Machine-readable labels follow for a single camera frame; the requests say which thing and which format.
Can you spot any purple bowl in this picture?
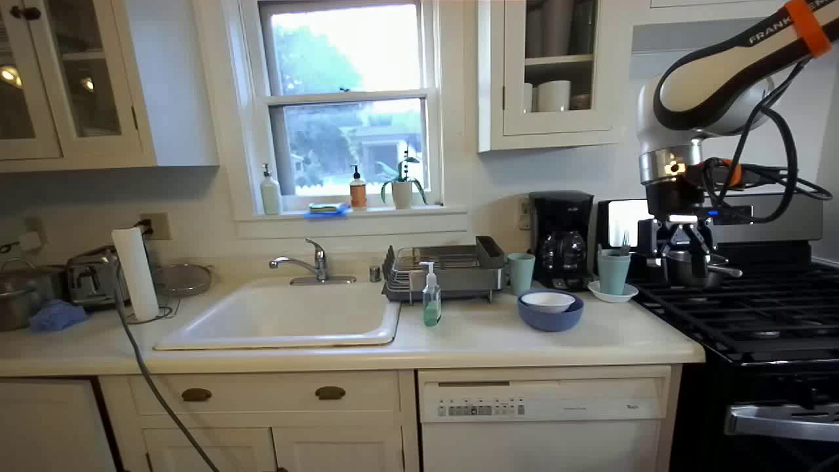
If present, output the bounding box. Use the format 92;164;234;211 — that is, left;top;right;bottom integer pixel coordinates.
517;289;586;337

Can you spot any steel pot with handle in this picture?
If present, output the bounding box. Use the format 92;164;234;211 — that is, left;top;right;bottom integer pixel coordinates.
662;250;748;291

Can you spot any glass lid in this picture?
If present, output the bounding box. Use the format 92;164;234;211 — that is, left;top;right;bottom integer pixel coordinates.
154;259;214;302

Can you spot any white glass-door wall cabinet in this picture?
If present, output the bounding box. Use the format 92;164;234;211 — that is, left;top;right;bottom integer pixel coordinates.
0;0;221;175

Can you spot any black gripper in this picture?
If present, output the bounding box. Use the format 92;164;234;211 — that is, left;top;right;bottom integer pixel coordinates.
643;175;729;287

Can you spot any silver toaster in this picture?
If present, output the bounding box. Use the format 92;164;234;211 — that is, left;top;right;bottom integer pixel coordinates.
63;246;124;312

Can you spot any teal cup with saucer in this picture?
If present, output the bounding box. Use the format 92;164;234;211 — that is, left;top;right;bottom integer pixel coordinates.
594;246;635;299

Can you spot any white base cabinet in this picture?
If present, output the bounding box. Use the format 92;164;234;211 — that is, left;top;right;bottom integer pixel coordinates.
0;369;423;472

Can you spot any teal cup without saucer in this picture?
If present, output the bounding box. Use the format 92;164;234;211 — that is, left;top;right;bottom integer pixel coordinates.
506;253;538;299

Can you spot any white dishwasher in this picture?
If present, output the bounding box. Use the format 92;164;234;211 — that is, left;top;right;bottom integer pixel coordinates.
413;364;677;472

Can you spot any clear green soap dispenser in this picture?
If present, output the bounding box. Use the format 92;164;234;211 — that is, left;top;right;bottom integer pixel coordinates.
420;259;446;331

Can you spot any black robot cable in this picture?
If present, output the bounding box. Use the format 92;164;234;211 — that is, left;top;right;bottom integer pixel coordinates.
697;55;834;226

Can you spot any white mug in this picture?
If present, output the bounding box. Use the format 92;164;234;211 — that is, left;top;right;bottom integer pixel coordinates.
531;80;573;116

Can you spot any grey dish rack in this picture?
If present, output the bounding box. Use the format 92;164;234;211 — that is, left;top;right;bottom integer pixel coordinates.
379;233;510;308

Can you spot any black coffee maker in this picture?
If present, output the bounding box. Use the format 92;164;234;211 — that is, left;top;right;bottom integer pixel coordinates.
527;188;598;293

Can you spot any black power cable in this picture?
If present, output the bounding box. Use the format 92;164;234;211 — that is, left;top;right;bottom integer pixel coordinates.
105;253;223;472

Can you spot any chrome faucet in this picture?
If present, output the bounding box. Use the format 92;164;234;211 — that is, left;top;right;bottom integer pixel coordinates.
267;236;360;289

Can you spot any wall outlet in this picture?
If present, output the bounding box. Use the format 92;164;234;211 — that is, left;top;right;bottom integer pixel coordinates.
141;211;172;243

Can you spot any blue cloth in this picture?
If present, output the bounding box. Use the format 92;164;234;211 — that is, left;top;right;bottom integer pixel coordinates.
27;297;90;337

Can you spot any white bottle with pump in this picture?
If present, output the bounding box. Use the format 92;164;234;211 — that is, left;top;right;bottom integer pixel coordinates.
256;161;286;220

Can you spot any white sink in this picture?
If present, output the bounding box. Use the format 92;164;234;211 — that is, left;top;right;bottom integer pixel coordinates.
151;278;403;355

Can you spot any black steel gas stove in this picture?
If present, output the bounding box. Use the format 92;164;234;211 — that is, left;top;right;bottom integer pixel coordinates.
601;191;839;472

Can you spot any dark metal pot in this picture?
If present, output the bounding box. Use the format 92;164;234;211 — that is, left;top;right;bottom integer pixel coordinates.
0;264;70;334

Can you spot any orange soap bottle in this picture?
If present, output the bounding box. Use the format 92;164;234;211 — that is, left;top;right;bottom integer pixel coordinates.
345;164;371;212

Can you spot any blue sponge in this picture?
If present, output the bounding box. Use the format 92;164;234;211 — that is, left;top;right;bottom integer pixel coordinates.
305;200;354;224

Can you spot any white narrow wall cabinet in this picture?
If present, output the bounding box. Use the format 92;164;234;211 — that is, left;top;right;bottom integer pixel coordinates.
475;0;635;156

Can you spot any white paper towel roll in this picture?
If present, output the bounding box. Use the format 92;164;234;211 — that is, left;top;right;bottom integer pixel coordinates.
107;226;166;326

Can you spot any white pot with plant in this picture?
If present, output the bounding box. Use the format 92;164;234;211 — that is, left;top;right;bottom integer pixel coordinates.
378;150;433;212

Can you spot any white window frame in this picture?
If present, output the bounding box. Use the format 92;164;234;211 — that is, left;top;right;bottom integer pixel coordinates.
191;0;480;242

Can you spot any white saucer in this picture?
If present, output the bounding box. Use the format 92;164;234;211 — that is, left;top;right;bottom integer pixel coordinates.
584;278;643;308

